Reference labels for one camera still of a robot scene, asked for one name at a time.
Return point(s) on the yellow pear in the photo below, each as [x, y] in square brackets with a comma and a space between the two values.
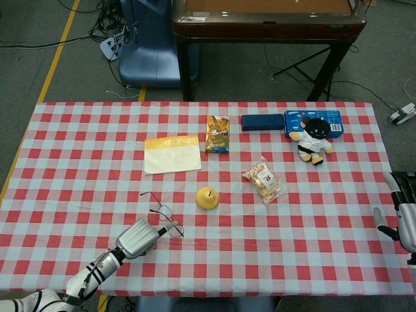
[206, 200]

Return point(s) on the white grey power strip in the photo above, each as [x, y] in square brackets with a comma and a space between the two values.
[401, 115]

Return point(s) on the white power strip with plugs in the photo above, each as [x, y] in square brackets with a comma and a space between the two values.
[109, 48]

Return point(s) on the black box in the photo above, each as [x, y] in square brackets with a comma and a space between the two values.
[408, 175]

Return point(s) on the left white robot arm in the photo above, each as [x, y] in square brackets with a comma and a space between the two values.
[97, 269]

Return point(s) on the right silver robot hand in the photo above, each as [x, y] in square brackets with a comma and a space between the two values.
[408, 224]

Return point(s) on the black plush toy white coat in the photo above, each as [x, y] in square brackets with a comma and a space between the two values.
[313, 143]

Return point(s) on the dark blue case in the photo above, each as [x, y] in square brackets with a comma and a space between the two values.
[261, 122]

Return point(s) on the dark brown mahjong table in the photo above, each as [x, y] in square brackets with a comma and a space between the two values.
[269, 29]

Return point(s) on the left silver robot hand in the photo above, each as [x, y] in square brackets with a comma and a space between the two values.
[136, 239]

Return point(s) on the blue Oreo cookie box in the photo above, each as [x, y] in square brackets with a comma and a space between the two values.
[292, 123]

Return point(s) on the blue chair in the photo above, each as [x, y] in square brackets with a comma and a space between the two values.
[146, 61]

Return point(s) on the yellow white envelope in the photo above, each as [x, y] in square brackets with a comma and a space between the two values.
[172, 156]

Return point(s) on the clear bag of snacks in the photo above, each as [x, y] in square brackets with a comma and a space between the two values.
[265, 185]

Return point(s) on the black wire eyeglasses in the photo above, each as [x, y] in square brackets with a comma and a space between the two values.
[141, 194]

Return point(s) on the red white checkered tablecloth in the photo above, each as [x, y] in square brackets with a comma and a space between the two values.
[260, 260]

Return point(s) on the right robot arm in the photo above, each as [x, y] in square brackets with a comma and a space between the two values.
[412, 259]

